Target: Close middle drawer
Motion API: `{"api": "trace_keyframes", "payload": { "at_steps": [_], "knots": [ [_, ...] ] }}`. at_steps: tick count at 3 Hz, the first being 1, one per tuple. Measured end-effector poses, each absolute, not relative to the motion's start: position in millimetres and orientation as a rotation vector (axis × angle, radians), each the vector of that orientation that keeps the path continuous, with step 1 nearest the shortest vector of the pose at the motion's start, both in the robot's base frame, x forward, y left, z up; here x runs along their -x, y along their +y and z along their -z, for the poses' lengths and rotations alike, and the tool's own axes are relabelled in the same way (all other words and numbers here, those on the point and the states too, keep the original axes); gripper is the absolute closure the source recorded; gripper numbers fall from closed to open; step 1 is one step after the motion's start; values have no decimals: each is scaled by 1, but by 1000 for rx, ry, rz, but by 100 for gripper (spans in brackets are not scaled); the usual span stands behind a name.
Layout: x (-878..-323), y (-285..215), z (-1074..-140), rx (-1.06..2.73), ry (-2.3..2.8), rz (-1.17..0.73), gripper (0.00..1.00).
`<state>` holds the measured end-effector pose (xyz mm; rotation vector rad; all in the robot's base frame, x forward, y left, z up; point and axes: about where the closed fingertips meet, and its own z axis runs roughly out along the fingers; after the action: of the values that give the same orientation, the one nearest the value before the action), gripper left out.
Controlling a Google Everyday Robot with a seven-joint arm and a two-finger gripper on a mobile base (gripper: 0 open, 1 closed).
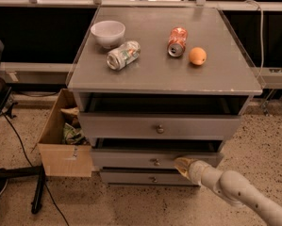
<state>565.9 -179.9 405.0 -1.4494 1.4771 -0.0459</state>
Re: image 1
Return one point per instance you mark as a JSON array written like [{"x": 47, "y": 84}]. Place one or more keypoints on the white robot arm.
[{"x": 230, "y": 186}]

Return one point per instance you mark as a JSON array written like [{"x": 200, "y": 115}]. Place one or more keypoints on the white ceramic bowl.
[{"x": 108, "y": 34}]

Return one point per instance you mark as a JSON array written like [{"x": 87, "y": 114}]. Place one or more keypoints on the grey drawer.
[
  {"x": 159, "y": 117},
  {"x": 153, "y": 153},
  {"x": 156, "y": 177}
]

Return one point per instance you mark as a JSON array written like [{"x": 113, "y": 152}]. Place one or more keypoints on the crushed green white can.
[{"x": 123, "y": 55}]

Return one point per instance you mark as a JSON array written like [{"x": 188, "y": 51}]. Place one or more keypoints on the orange fruit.
[{"x": 197, "y": 56}]

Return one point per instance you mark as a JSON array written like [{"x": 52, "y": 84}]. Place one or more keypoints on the brown snack bag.
[{"x": 70, "y": 115}]

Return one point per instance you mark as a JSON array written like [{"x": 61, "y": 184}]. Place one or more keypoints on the grey drawer cabinet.
[{"x": 224, "y": 74}]

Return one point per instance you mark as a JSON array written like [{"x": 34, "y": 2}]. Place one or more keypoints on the cardboard box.
[{"x": 59, "y": 158}]

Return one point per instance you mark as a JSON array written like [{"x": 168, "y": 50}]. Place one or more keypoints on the grey top drawer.
[{"x": 159, "y": 117}]

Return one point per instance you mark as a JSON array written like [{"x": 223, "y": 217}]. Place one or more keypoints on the grey bottom drawer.
[{"x": 156, "y": 177}]

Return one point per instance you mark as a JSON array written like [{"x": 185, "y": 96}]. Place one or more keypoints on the orange soda can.
[{"x": 177, "y": 42}]

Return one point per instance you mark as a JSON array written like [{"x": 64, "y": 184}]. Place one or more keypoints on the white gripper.
[{"x": 196, "y": 170}]

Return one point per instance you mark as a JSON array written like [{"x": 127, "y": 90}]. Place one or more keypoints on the green snack bag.
[{"x": 72, "y": 135}]

